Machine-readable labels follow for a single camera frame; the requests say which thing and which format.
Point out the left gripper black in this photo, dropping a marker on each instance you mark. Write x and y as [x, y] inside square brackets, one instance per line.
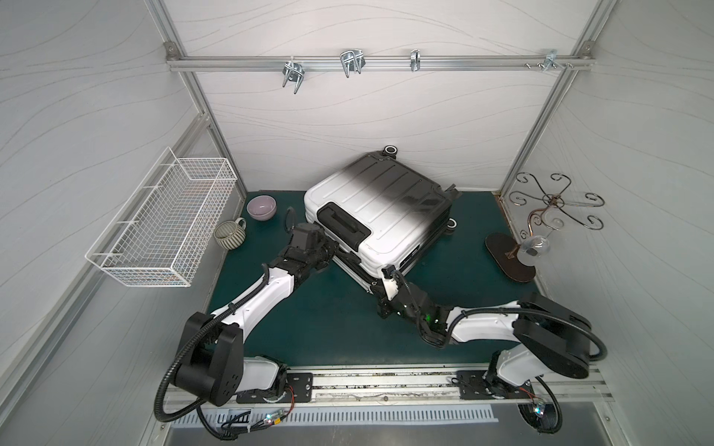
[321, 245]

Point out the white and black hardshell suitcase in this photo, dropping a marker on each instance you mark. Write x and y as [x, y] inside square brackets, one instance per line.
[382, 213]

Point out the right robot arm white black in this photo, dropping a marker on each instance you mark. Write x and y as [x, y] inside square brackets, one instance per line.
[548, 337]

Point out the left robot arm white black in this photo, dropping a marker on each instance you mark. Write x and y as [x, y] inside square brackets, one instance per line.
[210, 366]

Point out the green table mat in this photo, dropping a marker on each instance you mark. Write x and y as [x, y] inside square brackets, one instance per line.
[330, 320]

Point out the purple ceramic bowl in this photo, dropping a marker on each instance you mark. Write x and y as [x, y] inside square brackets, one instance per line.
[262, 208]

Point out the striped ceramic mug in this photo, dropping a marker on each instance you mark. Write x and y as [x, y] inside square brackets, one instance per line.
[231, 234]

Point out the metal scroll glass stand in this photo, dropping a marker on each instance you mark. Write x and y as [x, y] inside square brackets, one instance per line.
[550, 205]

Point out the clear wine glass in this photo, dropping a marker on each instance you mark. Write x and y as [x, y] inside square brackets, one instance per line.
[537, 245]

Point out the metal hook clamp left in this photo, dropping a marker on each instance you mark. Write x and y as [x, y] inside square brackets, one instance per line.
[293, 72]

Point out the metal hook clamp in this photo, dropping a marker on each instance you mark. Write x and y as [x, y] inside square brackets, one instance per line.
[550, 63]
[293, 72]
[352, 60]

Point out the metal hook clamp middle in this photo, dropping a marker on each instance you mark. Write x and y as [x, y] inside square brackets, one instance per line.
[352, 60]

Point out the metal hook clamp right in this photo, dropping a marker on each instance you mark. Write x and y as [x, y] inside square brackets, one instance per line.
[550, 63]

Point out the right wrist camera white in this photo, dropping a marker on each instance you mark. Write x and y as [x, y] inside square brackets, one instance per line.
[394, 282]

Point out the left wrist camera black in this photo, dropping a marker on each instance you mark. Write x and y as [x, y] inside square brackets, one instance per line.
[303, 236]

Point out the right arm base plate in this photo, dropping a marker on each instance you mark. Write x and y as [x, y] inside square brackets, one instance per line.
[471, 386]

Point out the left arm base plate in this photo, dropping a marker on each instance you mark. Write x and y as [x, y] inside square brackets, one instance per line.
[291, 388]

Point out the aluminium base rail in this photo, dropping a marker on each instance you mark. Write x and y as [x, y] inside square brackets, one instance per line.
[429, 384]

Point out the white wire basket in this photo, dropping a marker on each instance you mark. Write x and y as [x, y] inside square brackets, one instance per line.
[160, 234]

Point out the white slotted cable duct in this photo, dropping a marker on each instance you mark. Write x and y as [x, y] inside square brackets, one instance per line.
[324, 416]

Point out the aluminium cross rail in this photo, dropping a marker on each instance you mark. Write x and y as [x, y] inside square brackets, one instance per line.
[374, 63]

